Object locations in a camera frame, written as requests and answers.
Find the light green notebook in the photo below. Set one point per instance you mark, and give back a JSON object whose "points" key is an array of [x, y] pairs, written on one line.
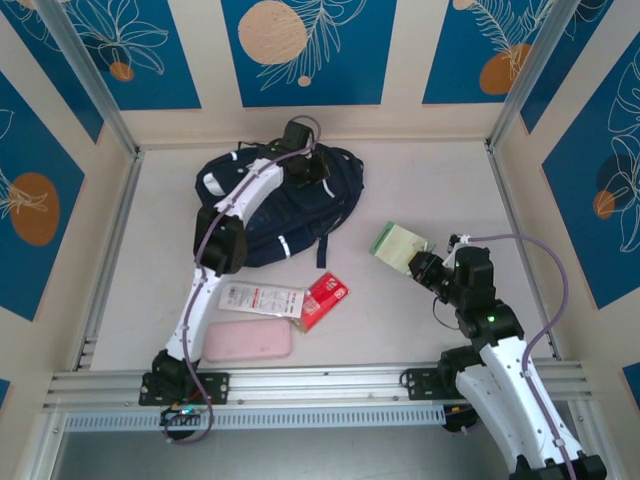
{"points": [[397, 245]]}

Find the navy blue student backpack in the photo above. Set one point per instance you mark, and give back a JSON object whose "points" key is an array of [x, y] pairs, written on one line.
{"points": [[300, 215]]}

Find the red packet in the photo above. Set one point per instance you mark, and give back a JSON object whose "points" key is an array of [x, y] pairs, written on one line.
{"points": [[327, 295]]}

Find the white clear stationery pack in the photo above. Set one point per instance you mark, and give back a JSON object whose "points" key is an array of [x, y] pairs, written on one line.
{"points": [[255, 297]]}

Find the pink pencil case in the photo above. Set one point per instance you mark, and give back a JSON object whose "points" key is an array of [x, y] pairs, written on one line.
{"points": [[247, 340]]}

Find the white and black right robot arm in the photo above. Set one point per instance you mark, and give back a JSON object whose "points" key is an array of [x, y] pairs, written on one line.
{"points": [[505, 390]]}

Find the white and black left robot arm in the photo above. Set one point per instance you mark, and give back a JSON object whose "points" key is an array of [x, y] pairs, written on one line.
{"points": [[250, 187]]}

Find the control board with LEDs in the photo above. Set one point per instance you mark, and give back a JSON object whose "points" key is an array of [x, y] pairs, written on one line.
{"points": [[182, 415], [460, 422]]}

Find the blue floral wall poster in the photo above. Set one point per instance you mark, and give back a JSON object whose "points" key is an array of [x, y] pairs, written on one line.
{"points": [[55, 65], [150, 60], [35, 200], [570, 80], [460, 60], [310, 50], [595, 200]]}

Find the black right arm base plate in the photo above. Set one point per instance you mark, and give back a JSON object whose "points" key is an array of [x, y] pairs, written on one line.
{"points": [[420, 382]]}

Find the aluminium side rail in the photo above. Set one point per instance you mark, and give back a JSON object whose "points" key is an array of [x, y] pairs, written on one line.
{"points": [[111, 250], [501, 175]]}

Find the aluminium mounting rail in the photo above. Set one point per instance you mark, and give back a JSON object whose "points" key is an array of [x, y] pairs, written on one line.
{"points": [[320, 385]]}

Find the aluminium frame post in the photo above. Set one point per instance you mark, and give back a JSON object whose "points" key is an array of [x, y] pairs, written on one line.
{"points": [[537, 75], [90, 75]]}

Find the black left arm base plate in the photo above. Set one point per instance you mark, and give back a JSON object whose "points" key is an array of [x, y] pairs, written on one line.
{"points": [[215, 387]]}

